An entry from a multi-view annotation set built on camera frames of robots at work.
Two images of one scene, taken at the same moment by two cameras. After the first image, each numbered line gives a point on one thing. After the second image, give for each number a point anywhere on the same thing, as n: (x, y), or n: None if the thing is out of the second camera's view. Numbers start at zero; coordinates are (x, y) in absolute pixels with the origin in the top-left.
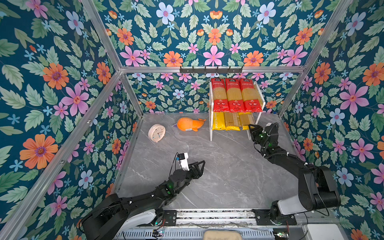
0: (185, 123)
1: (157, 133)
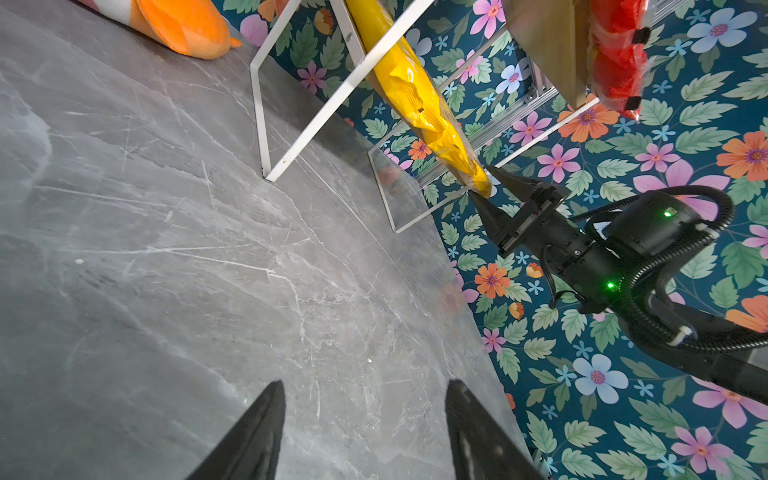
0: (194, 28)
1: None
